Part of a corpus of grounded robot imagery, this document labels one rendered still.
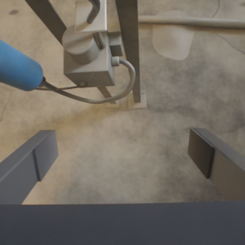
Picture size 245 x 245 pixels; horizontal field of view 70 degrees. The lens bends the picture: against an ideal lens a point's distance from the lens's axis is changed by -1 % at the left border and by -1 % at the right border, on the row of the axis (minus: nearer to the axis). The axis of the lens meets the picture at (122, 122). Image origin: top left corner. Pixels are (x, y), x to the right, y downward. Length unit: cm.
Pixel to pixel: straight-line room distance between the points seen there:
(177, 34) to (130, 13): 82
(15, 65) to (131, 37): 23
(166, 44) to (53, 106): 75
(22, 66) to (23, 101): 94
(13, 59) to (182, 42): 97
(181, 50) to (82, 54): 87
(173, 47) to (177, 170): 68
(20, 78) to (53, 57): 93
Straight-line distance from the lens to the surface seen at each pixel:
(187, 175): 103
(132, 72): 39
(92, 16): 26
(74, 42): 33
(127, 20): 37
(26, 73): 32
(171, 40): 114
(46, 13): 37
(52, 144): 16
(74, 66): 36
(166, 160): 100
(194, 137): 16
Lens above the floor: 99
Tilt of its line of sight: 81 degrees down
